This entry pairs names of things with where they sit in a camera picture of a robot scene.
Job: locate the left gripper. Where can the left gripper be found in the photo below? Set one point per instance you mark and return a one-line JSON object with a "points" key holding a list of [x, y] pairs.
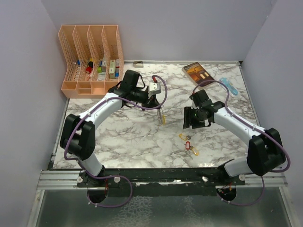
{"points": [[151, 102]]}

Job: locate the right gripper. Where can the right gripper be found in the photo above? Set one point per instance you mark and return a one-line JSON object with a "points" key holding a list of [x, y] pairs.
{"points": [[188, 120]]}

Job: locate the yellow tag key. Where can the yellow tag key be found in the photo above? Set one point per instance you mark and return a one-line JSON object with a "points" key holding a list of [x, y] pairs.
{"points": [[184, 138]]}

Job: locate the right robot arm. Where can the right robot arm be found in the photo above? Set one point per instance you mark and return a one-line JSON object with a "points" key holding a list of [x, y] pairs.
{"points": [[264, 146]]}

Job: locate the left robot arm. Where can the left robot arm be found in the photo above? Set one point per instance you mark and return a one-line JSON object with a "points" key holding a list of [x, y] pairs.
{"points": [[78, 137]]}

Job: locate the red tag key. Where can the red tag key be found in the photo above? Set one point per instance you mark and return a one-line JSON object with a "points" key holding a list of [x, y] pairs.
{"points": [[188, 146]]}

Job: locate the beige small object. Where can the beige small object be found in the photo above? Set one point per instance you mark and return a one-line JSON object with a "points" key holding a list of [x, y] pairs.
{"points": [[138, 64]]}

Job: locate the orange-yellow tag key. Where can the orange-yellow tag key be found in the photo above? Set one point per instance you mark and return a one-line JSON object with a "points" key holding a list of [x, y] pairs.
{"points": [[194, 150]]}

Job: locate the green white box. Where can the green white box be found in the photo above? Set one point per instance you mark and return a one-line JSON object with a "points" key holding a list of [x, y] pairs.
{"points": [[112, 69]]}

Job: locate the paperback book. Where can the paperback book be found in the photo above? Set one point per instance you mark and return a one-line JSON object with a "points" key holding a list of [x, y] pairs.
{"points": [[197, 74]]}

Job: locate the blue packaged item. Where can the blue packaged item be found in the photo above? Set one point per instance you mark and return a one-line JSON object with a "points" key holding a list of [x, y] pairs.
{"points": [[232, 89]]}

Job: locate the red black bottle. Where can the red black bottle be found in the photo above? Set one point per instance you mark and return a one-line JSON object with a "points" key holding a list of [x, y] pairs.
{"points": [[89, 68]]}

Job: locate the peach desk organizer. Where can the peach desk organizer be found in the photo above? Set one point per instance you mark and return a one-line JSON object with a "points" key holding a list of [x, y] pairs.
{"points": [[94, 58]]}

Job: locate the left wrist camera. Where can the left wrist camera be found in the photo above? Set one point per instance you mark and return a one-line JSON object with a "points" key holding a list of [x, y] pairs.
{"points": [[154, 88]]}

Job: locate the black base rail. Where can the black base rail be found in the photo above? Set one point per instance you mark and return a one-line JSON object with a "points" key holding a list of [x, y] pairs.
{"points": [[152, 182]]}

